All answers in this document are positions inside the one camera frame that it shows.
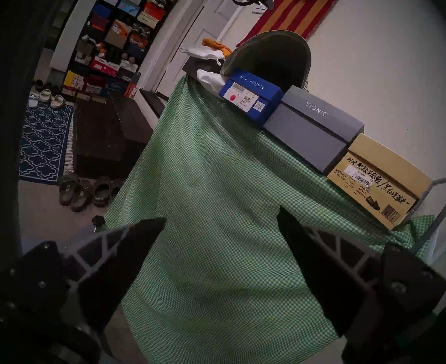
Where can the blue patterned rug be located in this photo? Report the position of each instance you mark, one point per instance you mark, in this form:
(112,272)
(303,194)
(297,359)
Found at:
(44,143)

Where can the yellow folded item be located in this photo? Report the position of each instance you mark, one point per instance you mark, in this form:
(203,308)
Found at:
(217,44)

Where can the striped straw sun hat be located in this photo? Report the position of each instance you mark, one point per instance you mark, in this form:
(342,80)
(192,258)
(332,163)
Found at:
(268,56)

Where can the dark brown slipper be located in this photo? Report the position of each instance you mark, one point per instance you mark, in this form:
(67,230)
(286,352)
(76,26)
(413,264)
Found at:
(116,189)
(101,190)

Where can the black base knob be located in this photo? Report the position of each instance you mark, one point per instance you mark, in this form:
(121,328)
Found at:
(98,221)

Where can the white cube shelf with boxes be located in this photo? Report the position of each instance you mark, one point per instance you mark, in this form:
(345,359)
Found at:
(113,41)

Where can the long grey shoe box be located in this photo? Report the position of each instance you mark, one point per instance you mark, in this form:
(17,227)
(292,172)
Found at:
(310,128)

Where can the white crumpled dust bag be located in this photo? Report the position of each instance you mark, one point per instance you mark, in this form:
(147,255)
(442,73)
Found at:
(213,80)

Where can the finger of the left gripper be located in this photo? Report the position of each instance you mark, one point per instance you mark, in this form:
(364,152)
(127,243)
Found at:
(266,2)

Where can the beige round shoe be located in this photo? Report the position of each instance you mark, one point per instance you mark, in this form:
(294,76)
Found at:
(45,96)
(58,101)

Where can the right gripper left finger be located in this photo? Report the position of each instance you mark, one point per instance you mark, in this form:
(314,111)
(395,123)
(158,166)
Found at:
(105,276)

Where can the white bag with loop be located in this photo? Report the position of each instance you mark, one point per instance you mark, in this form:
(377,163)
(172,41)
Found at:
(204,52)

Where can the red yellow striped wall flag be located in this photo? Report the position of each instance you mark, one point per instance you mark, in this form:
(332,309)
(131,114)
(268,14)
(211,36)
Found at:
(298,14)

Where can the white panelled door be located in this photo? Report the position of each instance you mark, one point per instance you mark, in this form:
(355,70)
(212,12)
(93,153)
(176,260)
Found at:
(204,29)

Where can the green checked cloth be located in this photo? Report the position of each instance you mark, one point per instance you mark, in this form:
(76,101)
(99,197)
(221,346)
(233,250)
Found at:
(215,200)

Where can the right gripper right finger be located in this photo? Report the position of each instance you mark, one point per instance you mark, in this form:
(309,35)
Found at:
(333,283)

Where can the white slip-on shoe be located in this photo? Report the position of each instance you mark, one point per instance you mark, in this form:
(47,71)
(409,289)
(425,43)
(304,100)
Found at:
(33,101)

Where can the tan shoe box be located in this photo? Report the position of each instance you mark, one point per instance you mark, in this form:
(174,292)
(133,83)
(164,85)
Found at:
(378,177)

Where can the blue shoe box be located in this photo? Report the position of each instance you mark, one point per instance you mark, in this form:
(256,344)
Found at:
(251,96)

